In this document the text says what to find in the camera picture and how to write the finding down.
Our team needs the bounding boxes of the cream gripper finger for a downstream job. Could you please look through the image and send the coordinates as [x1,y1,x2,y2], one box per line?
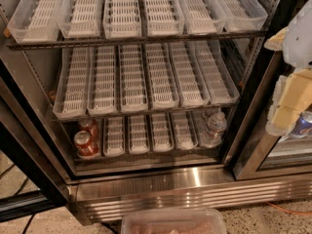
[265,68,312,137]
[264,27,288,52]

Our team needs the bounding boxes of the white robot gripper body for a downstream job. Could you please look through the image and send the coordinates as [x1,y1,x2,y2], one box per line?
[282,0,312,68]

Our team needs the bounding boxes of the clear plastic water bottle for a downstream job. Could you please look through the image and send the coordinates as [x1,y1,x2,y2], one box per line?
[204,111,227,148]

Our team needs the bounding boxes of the top shelf tray six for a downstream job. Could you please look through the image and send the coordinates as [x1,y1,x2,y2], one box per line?
[217,0,268,32]

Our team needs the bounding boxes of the shelf tray six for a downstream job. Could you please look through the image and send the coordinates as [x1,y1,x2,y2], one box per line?
[217,0,268,32]
[194,40,240,104]

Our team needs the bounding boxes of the glass fridge door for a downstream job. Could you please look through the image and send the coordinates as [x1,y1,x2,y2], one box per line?
[233,52,312,180]

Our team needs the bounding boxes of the middle shelf tray six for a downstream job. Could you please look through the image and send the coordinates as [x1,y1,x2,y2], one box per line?
[194,40,240,104]

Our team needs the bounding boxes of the top shelf tray five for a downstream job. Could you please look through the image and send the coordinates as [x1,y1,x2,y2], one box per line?
[178,0,226,35]

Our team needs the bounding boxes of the shelf tray five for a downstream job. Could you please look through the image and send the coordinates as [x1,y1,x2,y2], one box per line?
[169,42,210,107]
[178,0,226,35]
[171,111,198,150]

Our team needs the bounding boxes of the middle shelf tray five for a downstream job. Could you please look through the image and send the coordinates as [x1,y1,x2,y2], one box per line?
[169,42,210,107]

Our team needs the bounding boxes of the bottom shelf tray five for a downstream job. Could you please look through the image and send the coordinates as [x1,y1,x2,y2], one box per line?
[171,111,198,150]

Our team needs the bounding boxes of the top shelf tray four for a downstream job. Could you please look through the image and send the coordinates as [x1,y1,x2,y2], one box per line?
[142,0,184,37]

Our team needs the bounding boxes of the shelf tray four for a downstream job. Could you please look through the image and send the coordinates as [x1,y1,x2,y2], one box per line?
[144,43,179,109]
[149,113,174,152]
[142,0,184,37]

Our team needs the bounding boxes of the middle shelf tray four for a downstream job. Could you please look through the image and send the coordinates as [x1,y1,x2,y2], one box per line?
[144,43,179,109]

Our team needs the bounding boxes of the bottom shelf tray four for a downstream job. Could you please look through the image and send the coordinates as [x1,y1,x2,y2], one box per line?
[149,113,174,152]

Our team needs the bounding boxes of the middle shelf tray three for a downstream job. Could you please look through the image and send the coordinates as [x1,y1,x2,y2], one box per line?
[118,45,148,112]

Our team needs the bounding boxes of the shelf tray three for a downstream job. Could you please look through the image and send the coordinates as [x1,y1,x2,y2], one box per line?
[118,45,148,112]
[129,115,150,154]
[102,0,141,39]

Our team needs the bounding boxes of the top shelf tray three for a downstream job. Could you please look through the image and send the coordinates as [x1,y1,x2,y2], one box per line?
[102,0,141,39]

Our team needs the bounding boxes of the bottom shelf tray three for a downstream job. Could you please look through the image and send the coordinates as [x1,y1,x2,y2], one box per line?
[129,115,150,154]

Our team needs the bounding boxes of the stainless steel fridge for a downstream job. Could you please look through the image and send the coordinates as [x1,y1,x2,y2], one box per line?
[0,0,312,225]

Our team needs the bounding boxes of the middle shelf tray two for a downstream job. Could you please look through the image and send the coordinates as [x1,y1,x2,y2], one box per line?
[87,46,117,117]

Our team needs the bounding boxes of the shelf tray two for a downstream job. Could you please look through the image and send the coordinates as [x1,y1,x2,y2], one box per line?
[58,0,103,39]
[103,117,125,157]
[87,46,117,117]

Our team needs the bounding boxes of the bottom shelf tray two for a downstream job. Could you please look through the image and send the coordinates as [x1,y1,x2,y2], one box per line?
[103,117,125,157]

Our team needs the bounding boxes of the top shelf tray two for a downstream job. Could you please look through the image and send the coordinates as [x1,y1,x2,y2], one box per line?
[58,0,103,39]

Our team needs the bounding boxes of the middle shelf tray one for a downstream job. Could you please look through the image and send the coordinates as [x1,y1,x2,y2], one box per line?
[53,48,90,120]

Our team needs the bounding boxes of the shelf tray one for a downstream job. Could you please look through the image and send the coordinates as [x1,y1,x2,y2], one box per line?
[53,48,90,120]
[8,0,63,44]

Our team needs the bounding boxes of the top shelf tray one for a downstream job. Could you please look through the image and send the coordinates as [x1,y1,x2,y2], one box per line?
[8,0,63,44]

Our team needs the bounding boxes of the blue soda can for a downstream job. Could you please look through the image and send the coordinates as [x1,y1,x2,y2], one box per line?
[291,111,312,137]

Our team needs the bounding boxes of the clear plastic food container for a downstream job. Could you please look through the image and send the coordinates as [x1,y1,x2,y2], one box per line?
[121,209,227,234]

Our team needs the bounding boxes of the rear red soda can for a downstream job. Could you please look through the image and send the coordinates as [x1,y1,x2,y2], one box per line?
[78,118,99,138]

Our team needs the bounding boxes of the red soda can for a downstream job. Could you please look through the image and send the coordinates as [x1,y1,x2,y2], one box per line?
[74,131,99,159]
[78,118,99,138]

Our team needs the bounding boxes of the front red soda can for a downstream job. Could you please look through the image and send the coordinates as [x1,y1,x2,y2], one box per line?
[74,131,99,159]

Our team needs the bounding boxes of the orange cable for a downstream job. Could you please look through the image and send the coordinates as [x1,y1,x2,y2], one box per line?
[266,202,312,216]

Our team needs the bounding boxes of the black cable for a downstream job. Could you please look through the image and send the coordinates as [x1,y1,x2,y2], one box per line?
[0,163,37,234]

